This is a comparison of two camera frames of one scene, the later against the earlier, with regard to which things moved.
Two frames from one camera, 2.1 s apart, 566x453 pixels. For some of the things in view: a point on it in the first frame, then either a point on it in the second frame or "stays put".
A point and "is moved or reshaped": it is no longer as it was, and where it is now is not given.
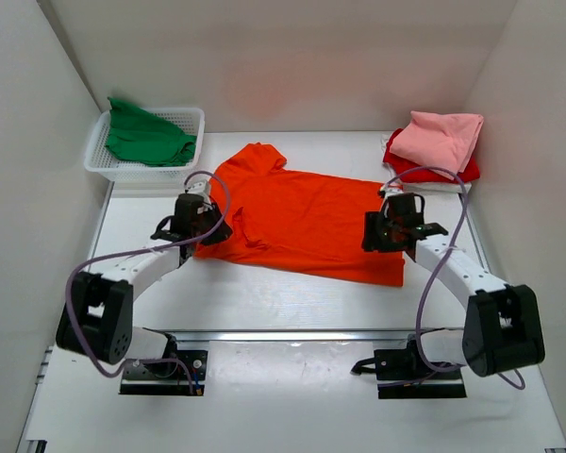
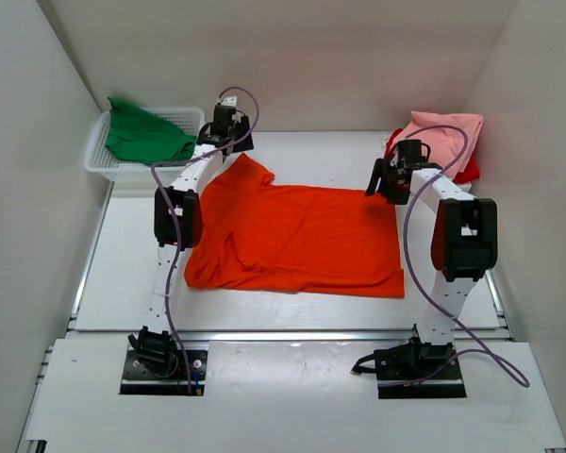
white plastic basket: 105,163 stays put
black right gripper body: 380,233 -> 391,190
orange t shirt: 296,222 is moved or reshaped
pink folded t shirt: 439,141 stays put
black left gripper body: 209,220 -> 241,129
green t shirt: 139,135 stays put
